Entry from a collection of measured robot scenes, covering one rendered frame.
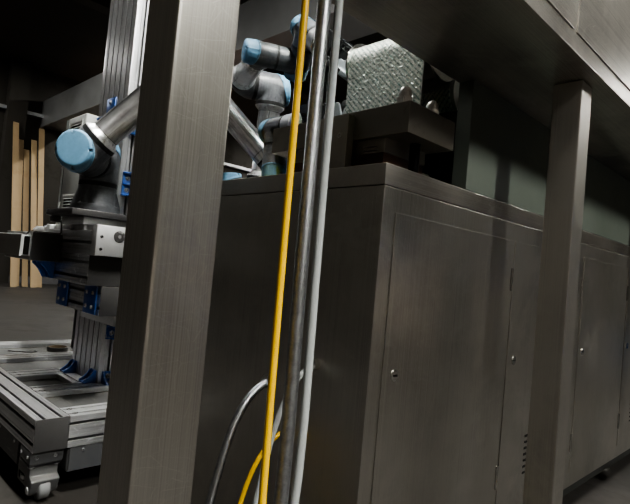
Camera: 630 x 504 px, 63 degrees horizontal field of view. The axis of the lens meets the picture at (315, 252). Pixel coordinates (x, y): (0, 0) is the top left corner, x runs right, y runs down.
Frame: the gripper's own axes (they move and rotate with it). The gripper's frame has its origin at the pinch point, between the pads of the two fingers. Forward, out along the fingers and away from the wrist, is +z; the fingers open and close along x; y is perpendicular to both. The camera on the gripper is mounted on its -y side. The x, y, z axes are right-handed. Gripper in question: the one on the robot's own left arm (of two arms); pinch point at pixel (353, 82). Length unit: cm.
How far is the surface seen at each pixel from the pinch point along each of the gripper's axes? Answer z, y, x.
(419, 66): 23.6, 14.4, -7.4
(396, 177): 54, -1, -30
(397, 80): 20.2, 8.9, -7.3
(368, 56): 7.2, 8.9, -7.2
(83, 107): -671, -341, 176
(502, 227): 56, -4, 12
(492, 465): 93, -47, 16
